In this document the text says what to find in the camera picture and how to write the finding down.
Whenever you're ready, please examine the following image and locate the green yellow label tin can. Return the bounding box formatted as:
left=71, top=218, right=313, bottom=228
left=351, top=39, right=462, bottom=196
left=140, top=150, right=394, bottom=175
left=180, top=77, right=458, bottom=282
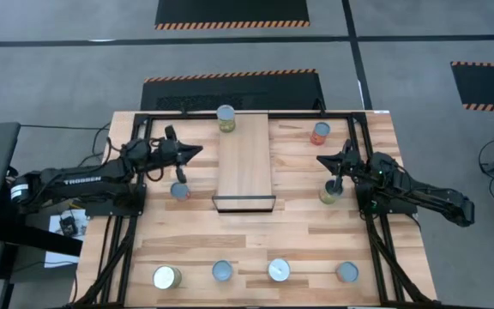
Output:
left=318, top=179, right=343, bottom=205
left=216, top=104, right=237, bottom=134

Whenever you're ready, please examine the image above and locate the orange brown label tin can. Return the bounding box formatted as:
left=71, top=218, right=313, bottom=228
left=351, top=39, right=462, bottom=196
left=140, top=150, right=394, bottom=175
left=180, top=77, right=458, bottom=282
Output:
left=335, top=261, right=360, bottom=283

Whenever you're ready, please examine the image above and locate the white paper sheet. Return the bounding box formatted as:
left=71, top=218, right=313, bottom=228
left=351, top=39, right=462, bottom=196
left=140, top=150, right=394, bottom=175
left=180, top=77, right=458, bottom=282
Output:
left=43, top=213, right=90, bottom=270

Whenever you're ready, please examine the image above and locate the black desk leg bar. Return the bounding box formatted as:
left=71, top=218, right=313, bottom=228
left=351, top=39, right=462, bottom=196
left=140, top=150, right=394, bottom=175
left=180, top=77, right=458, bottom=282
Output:
left=0, top=222, right=84, bottom=258

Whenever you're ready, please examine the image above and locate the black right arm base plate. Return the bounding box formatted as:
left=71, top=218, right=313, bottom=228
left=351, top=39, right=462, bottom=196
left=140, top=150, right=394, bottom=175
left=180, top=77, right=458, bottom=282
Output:
left=355, top=182, right=419, bottom=216

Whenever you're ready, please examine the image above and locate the thin black floor cable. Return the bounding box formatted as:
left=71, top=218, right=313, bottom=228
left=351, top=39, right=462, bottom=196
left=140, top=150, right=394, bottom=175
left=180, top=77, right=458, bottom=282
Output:
left=19, top=122, right=113, bottom=168

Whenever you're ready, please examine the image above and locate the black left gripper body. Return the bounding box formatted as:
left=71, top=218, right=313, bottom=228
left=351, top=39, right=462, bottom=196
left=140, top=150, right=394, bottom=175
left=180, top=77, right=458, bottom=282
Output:
left=155, top=124, right=190, bottom=185

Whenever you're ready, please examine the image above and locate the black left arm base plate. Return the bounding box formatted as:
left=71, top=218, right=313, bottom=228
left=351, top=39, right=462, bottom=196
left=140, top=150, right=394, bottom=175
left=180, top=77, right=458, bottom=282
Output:
left=84, top=183, right=148, bottom=217

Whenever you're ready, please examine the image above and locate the orange red label tin can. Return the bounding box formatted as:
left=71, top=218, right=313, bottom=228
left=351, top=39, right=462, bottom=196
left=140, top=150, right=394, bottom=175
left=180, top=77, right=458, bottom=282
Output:
left=309, top=121, right=332, bottom=146

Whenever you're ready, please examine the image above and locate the wooden shelf board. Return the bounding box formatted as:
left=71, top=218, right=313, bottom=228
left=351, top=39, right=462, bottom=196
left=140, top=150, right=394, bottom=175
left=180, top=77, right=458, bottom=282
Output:
left=211, top=112, right=277, bottom=214

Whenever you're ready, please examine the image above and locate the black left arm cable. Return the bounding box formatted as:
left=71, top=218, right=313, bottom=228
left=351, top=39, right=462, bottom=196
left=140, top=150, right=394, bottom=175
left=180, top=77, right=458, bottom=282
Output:
left=143, top=162, right=166, bottom=184

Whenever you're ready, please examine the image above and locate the silver top tin can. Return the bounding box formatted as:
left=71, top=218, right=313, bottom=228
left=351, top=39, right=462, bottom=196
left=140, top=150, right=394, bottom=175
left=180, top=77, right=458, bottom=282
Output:
left=268, top=257, right=292, bottom=283

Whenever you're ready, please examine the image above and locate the green red label tin can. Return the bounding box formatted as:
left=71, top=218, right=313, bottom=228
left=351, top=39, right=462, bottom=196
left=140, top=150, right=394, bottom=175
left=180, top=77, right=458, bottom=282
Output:
left=211, top=259, right=234, bottom=283

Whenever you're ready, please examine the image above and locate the black aluminium table frame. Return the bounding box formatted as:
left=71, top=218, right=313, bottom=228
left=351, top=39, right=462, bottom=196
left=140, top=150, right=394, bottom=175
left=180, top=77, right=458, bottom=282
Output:
left=69, top=110, right=440, bottom=309

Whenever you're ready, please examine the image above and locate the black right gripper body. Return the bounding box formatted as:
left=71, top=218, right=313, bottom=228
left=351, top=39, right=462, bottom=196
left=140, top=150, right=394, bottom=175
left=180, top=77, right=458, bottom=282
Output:
left=333, top=139, right=362, bottom=192

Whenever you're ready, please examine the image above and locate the black hazard striped floor mat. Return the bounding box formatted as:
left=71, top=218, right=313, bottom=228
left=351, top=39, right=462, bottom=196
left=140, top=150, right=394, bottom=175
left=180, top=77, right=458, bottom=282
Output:
left=154, top=0, right=311, bottom=31
left=449, top=60, right=494, bottom=114
left=139, top=68, right=327, bottom=112

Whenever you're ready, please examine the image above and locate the small black device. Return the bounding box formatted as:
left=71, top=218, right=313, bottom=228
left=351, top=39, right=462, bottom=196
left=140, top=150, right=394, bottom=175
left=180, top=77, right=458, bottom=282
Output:
left=59, top=216, right=78, bottom=236

